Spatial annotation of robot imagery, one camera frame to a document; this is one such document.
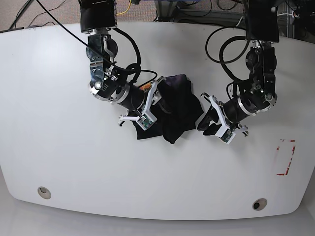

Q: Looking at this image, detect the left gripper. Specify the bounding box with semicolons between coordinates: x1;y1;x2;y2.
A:
197;92;249;137

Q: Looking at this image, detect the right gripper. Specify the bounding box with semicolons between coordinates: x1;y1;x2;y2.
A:
117;76;172;126

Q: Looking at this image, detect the black t-shirt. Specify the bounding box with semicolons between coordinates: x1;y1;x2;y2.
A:
133;74;204;144

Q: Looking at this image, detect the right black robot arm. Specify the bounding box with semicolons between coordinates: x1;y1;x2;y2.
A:
79;0;166;131

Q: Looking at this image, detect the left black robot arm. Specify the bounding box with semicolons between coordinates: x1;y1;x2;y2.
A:
197;0;280;143

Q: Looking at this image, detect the red tape rectangle marker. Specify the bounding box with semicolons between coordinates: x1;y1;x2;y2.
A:
273;139;296;176

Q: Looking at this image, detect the right table grommet hole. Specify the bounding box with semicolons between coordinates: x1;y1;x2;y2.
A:
252;198;268;211

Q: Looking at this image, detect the table grommet hole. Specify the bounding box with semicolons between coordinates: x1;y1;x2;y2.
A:
252;198;268;211
37;186;52;200

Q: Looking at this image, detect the left table grommet hole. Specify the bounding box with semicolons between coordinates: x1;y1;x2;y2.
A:
37;186;52;200

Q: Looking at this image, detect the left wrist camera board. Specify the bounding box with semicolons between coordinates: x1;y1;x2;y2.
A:
215;125;236;144

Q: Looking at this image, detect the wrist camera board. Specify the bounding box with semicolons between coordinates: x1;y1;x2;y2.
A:
215;125;236;144
136;112;157;131

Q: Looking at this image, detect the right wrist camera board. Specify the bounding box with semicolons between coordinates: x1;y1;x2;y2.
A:
136;112;157;131

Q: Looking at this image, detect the yellow cable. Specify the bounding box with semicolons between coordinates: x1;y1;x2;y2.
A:
117;0;131;16

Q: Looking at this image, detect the black floor cable left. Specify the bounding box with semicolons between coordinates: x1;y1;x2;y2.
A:
9;0;67;29

